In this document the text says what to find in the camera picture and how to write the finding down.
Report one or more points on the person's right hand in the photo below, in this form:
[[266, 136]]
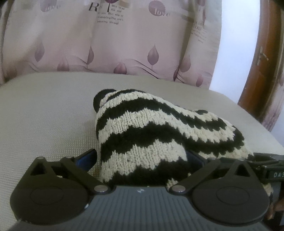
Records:
[[273, 208]]

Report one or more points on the brown wooden door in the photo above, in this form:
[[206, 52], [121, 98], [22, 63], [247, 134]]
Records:
[[262, 96]]

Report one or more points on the grey woven mattress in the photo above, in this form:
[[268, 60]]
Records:
[[52, 115]]

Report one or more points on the pink leaf print curtain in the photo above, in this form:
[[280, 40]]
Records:
[[171, 40]]

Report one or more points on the black white striped knit sweater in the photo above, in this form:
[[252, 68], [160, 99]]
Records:
[[143, 139]]

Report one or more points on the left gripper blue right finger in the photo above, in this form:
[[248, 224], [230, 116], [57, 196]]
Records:
[[200, 169]]

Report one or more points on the metal door handle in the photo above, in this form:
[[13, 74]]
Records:
[[261, 56]]

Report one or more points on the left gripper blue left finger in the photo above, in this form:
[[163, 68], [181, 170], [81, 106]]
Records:
[[77, 169]]

